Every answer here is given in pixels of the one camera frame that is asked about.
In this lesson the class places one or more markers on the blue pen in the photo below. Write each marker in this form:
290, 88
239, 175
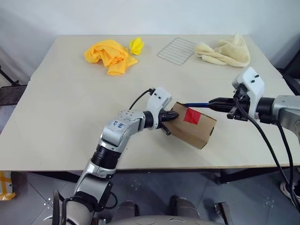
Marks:
197, 104

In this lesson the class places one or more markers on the small yellow crumpled ball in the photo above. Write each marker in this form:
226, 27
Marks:
136, 45

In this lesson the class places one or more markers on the grey robot torso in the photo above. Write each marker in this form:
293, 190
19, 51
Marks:
140, 220

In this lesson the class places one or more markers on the cream knitted towel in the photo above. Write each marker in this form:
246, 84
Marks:
228, 52

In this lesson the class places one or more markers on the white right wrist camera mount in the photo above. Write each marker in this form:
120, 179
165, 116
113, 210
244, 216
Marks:
252, 84

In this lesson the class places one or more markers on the brown cardboard box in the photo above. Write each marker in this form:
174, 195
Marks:
192, 131

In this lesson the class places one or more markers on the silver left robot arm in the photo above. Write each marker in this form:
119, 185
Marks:
117, 138

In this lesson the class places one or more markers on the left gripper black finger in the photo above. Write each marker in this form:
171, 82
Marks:
172, 114
171, 118

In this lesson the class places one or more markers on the dark brown floor bracket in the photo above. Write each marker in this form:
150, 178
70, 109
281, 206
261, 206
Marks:
222, 213

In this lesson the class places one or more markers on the yellow taped package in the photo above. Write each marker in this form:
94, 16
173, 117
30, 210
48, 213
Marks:
5, 187

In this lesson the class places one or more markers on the dark rounded robot foot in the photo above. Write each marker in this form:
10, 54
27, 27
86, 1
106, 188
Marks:
127, 208
185, 206

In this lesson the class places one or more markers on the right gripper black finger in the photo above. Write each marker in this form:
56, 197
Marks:
223, 101
223, 108

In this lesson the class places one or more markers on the black tripod stand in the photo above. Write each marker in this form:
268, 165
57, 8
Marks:
8, 77

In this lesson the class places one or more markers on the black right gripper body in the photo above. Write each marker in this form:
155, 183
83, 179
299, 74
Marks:
241, 105

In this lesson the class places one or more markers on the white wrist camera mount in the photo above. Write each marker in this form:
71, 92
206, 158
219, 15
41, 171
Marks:
252, 84
158, 103

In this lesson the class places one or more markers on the black flat platform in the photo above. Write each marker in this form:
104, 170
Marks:
12, 95

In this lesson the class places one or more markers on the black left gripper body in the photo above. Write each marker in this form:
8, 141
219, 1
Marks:
165, 117

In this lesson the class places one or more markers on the yellow crumpled cloth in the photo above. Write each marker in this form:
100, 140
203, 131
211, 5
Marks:
105, 54

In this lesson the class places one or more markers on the black table frame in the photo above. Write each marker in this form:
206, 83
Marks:
246, 175

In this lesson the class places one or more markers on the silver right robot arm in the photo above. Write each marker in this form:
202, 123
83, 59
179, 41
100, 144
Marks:
283, 110

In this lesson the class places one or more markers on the red tape patch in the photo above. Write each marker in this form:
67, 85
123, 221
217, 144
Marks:
192, 116

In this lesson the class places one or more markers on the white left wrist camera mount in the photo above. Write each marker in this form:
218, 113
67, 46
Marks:
158, 103

